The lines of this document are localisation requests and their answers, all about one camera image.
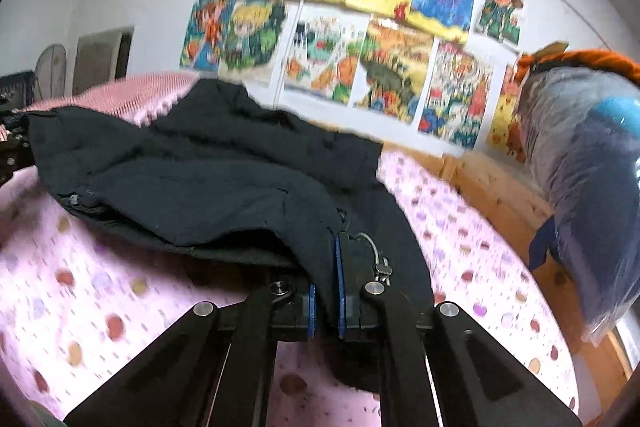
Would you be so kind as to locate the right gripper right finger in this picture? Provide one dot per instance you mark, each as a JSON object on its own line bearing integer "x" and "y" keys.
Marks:
{"x": 430, "y": 363}

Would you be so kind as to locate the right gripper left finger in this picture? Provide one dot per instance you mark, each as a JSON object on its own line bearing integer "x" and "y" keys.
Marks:
{"x": 213, "y": 367}

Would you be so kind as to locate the black large jacket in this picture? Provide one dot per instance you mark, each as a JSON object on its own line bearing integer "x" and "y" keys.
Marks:
{"x": 220, "y": 177}

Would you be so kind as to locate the electric floor fan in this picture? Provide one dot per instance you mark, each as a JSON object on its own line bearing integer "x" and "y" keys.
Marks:
{"x": 50, "y": 73}

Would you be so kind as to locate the pink fruit print duvet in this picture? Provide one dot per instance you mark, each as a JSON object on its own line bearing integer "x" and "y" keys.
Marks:
{"x": 75, "y": 308}

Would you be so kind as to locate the orange girl drawing poster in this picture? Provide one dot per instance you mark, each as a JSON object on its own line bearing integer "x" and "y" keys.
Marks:
{"x": 205, "y": 33}

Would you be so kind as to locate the yellow bear chick poster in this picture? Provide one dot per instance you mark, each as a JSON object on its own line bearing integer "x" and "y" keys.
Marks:
{"x": 505, "y": 133}

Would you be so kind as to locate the blond boy drawing poster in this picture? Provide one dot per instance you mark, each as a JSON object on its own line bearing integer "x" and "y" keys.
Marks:
{"x": 250, "y": 47}

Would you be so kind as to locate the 2024 dragon drawing poster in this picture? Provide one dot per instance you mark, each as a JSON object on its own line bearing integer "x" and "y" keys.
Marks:
{"x": 457, "y": 96}

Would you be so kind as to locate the plastic wrapped bedding bundle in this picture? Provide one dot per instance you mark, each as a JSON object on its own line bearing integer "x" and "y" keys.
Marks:
{"x": 579, "y": 129}

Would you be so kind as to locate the dark hill landscape poster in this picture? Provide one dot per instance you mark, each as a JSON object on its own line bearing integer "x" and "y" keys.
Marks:
{"x": 395, "y": 62}

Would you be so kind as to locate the orange fruit juice poster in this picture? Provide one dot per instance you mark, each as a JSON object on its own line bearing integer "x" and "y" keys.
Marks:
{"x": 324, "y": 54}

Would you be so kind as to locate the red flower drawing poster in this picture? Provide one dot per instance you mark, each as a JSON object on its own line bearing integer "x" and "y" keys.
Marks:
{"x": 498, "y": 20}

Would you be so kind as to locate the wooden bed frame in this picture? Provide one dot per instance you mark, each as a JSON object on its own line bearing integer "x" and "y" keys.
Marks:
{"x": 520, "y": 206}

